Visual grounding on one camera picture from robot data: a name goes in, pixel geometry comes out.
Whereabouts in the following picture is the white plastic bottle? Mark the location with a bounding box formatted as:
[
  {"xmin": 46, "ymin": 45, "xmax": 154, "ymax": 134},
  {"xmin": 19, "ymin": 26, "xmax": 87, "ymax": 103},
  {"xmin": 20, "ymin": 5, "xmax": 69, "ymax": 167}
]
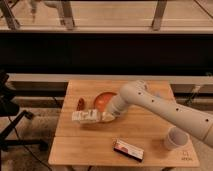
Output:
[{"xmin": 72, "ymin": 109, "xmax": 101, "ymax": 124}]

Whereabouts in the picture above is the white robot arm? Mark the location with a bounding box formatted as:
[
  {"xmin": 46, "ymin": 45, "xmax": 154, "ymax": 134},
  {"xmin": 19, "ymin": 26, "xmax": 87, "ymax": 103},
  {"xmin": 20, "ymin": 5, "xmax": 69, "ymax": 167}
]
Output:
[{"xmin": 106, "ymin": 80, "xmax": 213, "ymax": 148}]

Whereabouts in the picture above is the orange bowl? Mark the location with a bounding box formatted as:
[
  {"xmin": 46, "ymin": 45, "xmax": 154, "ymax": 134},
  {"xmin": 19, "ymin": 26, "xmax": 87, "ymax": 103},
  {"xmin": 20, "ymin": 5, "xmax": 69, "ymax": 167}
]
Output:
[{"xmin": 92, "ymin": 91, "xmax": 127, "ymax": 122}]

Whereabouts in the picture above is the red brown small object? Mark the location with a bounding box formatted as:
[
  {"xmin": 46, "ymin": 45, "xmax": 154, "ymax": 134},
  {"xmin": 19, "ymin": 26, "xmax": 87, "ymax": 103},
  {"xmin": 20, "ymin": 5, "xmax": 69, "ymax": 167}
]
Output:
[{"xmin": 76, "ymin": 98, "xmax": 85, "ymax": 111}]

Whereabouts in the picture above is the wooden table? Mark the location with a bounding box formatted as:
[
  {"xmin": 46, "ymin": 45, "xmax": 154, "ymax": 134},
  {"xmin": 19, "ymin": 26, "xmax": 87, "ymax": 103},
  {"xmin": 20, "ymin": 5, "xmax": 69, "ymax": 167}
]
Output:
[{"xmin": 49, "ymin": 80, "xmax": 199, "ymax": 168}]

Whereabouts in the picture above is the black red white box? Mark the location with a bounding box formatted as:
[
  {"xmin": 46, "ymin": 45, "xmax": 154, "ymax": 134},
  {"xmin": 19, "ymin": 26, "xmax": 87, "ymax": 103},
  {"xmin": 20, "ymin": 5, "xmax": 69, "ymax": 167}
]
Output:
[{"xmin": 113, "ymin": 139, "xmax": 144, "ymax": 162}]

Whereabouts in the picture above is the white paper cup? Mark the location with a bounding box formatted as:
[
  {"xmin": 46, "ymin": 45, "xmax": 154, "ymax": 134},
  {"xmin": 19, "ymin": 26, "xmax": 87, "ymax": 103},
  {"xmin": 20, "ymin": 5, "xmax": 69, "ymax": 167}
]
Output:
[{"xmin": 164, "ymin": 127, "xmax": 189, "ymax": 150}]

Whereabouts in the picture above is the black cable on floor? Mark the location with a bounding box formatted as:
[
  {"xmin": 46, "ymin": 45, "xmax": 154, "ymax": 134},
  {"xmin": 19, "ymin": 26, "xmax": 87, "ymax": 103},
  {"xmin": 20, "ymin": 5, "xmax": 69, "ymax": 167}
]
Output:
[{"xmin": 6, "ymin": 114, "xmax": 54, "ymax": 171}]

